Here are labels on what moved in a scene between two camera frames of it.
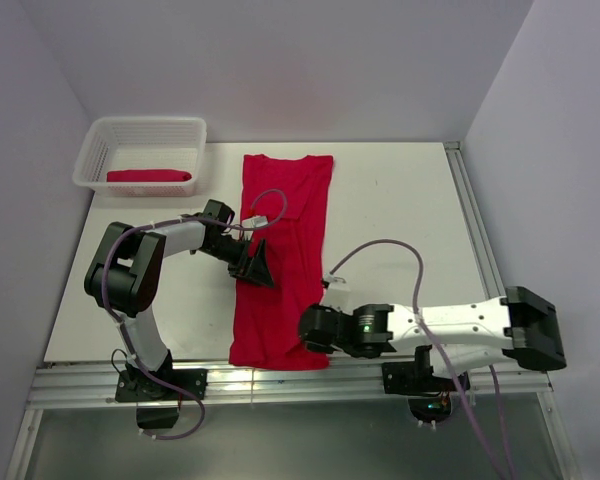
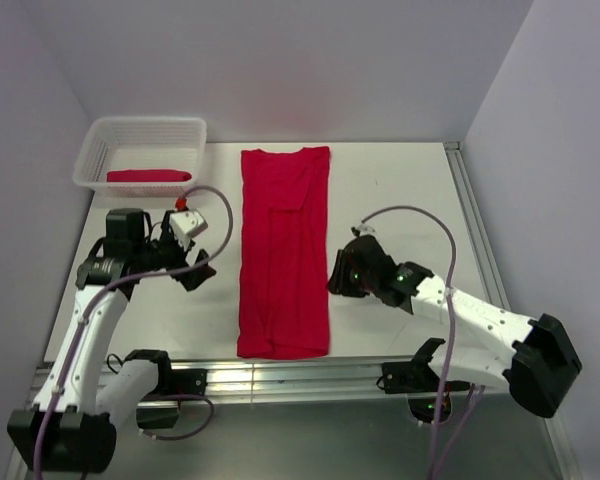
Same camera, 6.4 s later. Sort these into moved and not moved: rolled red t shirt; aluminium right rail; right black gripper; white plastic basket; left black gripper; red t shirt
Moved: left black gripper; right black gripper; red t shirt
Not moved: rolled red t shirt; white plastic basket; aluminium right rail
